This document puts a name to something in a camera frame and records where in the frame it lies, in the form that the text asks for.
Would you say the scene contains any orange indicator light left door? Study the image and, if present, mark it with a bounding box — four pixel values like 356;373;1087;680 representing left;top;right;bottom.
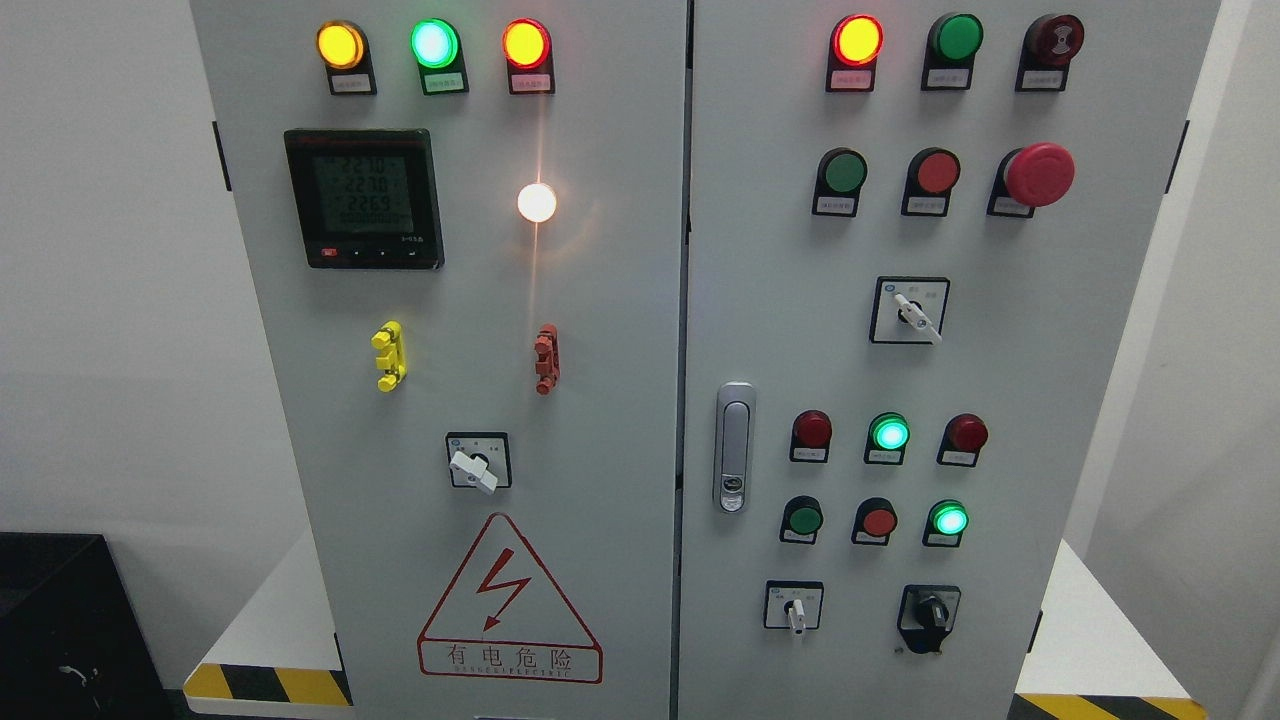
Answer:
500;17;556;95

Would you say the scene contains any black digital power meter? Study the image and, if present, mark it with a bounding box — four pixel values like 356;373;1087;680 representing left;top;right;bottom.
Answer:
283;128;445;270

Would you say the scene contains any white rotary switch left door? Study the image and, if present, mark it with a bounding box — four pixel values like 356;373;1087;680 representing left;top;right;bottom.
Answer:
445;430;513;496

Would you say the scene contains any silver door latch handle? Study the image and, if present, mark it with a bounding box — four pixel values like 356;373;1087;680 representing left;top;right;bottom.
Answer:
713;382;756;512

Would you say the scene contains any grey cabinet door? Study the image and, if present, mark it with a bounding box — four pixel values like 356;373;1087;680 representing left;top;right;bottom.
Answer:
677;1;1220;719
191;1;689;719

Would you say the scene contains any black knob switch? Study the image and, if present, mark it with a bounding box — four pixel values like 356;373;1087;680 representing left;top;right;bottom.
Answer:
897;584;963;653

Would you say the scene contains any dark red indicator light left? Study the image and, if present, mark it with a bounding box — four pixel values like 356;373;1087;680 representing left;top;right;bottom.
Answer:
788;409;833;462

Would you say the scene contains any white glowing indicator light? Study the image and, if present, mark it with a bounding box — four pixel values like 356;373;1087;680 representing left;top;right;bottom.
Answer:
516;182;558;224

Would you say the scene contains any white selector switch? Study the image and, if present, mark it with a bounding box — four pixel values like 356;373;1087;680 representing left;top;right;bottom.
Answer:
869;275;950;345
762;580;826;635

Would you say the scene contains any red terminal connector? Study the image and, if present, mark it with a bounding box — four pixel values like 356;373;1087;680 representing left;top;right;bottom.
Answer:
532;323;561;396

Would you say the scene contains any white platform hazard striped edge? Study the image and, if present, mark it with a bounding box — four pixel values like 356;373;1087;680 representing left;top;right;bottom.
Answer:
182;530;1207;719

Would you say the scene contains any orange indicator light right door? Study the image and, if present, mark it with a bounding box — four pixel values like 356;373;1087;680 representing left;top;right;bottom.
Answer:
826;14;884;94

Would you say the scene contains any orange indicator light door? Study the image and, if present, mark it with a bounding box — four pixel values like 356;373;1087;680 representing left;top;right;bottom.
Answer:
826;14;884;94
500;17;556;95

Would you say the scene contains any green lit indicator light top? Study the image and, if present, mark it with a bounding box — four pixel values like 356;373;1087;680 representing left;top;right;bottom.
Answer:
410;18;468;96

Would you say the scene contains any right grey cabinet door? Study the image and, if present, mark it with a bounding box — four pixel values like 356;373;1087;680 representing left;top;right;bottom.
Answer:
677;1;1220;719

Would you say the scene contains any white selector switch upper right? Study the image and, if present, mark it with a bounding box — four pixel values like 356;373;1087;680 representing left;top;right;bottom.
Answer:
869;275;950;345

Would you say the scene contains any dark red buzzer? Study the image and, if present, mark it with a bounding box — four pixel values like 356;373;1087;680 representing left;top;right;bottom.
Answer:
1014;13;1085;94

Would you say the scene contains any red push button lower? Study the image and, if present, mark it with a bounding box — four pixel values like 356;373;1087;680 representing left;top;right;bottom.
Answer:
851;497;899;546

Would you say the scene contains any black box lower left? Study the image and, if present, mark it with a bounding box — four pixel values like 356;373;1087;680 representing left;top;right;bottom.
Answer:
1;532;173;719

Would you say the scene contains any yellow indicator light top left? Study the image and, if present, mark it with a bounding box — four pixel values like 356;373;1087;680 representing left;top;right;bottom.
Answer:
315;19;378;96

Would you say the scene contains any dark red indicator light right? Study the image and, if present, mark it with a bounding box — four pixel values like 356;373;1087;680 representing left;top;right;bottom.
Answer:
936;413;989;468

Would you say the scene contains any green push button upper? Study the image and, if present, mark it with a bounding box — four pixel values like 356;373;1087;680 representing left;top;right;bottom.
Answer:
812;147;868;218

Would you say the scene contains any red push button upper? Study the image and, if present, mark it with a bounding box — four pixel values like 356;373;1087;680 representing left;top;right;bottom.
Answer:
900;147;961;217

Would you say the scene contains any green lit push button lower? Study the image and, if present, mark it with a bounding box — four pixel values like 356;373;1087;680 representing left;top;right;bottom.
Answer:
922;498;970;548

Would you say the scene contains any left grey cabinet door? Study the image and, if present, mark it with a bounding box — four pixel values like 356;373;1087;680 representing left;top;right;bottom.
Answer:
191;1;689;719

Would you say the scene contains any red push button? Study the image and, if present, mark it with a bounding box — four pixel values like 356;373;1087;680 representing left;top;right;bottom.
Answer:
900;147;961;217
851;497;899;546

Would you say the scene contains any red emergency stop button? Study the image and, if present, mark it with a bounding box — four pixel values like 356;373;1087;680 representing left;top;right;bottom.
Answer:
986;142;1076;219

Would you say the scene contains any white selector switch lower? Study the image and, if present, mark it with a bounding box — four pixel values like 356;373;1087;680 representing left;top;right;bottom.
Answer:
762;580;826;635

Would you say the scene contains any dark red indicator light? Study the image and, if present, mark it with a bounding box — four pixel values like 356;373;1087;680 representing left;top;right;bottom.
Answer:
788;409;833;462
936;413;989;468

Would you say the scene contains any red electric hazard warning sticker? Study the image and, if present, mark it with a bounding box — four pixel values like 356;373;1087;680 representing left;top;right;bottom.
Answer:
417;512;604;684

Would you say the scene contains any green lit indicator light middle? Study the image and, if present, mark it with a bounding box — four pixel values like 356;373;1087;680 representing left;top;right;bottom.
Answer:
863;413;911;466

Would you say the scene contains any green lit indicator light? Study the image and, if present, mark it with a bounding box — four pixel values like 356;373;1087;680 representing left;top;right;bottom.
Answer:
410;18;468;96
863;413;911;466

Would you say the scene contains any dark green indicator light top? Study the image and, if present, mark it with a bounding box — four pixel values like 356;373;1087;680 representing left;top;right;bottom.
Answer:
920;13;984;92

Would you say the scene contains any yellow terminal connector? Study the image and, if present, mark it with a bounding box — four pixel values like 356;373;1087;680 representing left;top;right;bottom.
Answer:
370;320;407;393

